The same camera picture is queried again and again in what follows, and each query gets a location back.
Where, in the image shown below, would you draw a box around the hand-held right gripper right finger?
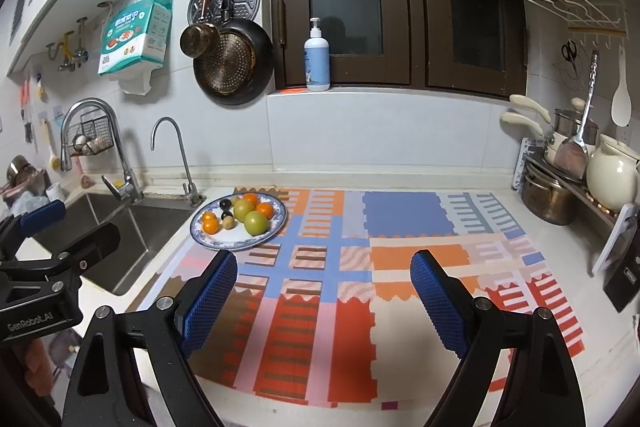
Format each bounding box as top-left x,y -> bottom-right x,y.
410,249 -> 586,427

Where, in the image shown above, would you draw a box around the slim gooseneck faucet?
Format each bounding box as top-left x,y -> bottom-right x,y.
151,117 -> 207,208

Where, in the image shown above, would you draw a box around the steel spatula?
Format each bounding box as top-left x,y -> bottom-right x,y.
555,52 -> 601,180

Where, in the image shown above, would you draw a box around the white wire wall rack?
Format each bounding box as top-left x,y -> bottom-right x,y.
520,0 -> 629,38

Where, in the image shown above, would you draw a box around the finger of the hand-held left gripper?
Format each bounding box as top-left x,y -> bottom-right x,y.
0,199 -> 67,260
27,223 -> 121,280

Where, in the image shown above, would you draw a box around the white and blue pump bottle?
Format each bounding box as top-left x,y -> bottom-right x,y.
303,18 -> 331,92

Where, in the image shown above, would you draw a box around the large steel pot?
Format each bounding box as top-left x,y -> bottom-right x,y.
522,162 -> 582,226

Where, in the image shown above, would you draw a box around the green and white tissue pack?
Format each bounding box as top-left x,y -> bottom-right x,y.
97,0 -> 173,75

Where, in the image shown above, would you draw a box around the stainless steel sink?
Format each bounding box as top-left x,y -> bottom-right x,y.
30,192 -> 198,297

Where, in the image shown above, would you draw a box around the black box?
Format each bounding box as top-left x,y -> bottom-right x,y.
603,257 -> 640,313

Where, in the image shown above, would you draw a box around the person's left hand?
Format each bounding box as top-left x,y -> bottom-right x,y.
20,339 -> 56,395

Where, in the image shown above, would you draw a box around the blue and white patterned plate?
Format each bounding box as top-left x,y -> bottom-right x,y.
189,193 -> 288,253

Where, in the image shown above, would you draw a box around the chrome pull-down faucet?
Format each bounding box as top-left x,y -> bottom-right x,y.
61,98 -> 145,204

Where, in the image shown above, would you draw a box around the yellow dish brush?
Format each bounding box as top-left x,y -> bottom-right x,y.
41,119 -> 74,172

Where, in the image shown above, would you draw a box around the white rice paddle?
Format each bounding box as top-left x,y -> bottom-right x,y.
611,47 -> 632,128

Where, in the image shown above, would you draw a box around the dark frying pan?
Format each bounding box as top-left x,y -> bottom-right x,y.
192,0 -> 274,108

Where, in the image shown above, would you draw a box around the colourful patterned mat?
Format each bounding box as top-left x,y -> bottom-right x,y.
127,188 -> 586,408

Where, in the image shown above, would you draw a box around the steel pot with lid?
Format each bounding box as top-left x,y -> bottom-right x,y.
552,109 -> 599,148

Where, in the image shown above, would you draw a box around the white dish rack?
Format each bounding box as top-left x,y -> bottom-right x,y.
512,138 -> 640,278

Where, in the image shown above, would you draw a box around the black scissors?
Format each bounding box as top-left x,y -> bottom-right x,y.
561,41 -> 579,76

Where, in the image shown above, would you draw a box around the dark pot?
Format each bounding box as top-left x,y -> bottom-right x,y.
5,155 -> 51,208

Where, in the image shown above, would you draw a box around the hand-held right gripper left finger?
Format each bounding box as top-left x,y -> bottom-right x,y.
60,249 -> 240,427

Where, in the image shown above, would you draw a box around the black wire basket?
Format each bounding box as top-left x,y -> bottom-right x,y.
65,116 -> 112,156

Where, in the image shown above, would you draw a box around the small copper pan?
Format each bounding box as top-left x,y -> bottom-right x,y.
180,0 -> 222,58

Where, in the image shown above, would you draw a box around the cream handled pan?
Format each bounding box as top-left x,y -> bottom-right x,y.
501,112 -> 563,165
509,94 -> 566,158

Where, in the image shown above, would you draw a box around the cream ceramic jug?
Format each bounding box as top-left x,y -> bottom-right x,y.
586,134 -> 640,212

